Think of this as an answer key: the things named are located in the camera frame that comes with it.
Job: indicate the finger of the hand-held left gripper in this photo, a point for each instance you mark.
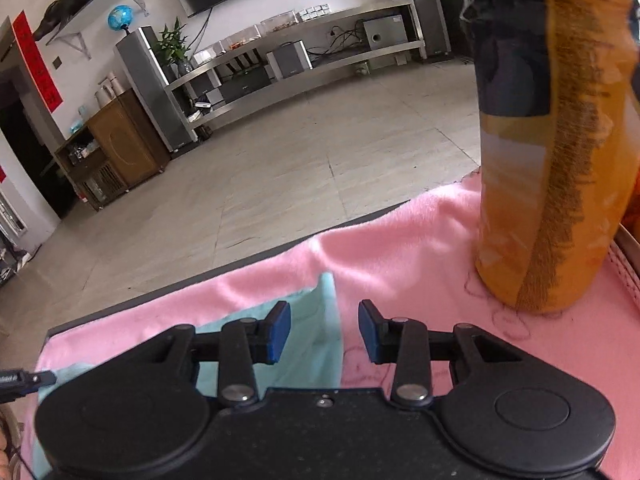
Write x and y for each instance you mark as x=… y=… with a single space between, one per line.
x=37 y=379

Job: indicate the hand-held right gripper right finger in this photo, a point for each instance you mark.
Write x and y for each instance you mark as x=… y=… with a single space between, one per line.
x=370 y=332

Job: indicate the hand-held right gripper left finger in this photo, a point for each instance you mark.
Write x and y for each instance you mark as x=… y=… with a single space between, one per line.
x=279 y=332

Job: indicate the teal t-shirt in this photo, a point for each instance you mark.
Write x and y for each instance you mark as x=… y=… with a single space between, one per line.
x=310 y=340

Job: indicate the pink dog-print blanket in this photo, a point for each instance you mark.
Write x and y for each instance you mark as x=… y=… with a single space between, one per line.
x=425 y=270

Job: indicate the brown wooden cabinet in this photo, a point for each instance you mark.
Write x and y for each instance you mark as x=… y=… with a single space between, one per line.
x=120 y=150

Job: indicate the black amplifier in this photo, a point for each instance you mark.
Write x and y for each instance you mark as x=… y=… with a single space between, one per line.
x=245 y=85

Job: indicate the orange juice bottle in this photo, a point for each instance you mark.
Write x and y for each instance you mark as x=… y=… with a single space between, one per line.
x=575 y=160

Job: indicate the metal TV stand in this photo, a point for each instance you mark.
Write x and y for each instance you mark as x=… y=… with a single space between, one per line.
x=320 y=67

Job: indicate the small silver speaker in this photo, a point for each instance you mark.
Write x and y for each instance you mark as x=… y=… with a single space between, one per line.
x=290 y=60

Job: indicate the tall grey speaker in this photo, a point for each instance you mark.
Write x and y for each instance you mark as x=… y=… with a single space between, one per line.
x=150 y=90
x=425 y=10

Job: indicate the clear plastic box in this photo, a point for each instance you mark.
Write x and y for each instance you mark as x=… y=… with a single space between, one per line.
x=279 y=21
x=242 y=39

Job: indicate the white jug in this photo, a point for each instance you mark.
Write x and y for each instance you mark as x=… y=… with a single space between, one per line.
x=107 y=91

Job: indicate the small grey subwoofer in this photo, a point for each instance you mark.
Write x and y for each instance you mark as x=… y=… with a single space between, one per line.
x=385 y=34

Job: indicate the green potted plant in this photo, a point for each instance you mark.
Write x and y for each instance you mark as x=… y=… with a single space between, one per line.
x=172 y=47

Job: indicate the black cabinet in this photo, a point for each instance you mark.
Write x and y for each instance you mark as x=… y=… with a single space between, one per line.
x=450 y=20

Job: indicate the blue globe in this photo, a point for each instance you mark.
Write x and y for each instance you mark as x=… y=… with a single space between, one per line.
x=120 y=17

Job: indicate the red wall banner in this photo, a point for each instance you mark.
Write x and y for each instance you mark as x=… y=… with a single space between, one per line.
x=37 y=65

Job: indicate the metal wall shelf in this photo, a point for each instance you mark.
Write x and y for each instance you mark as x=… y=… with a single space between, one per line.
x=100 y=5

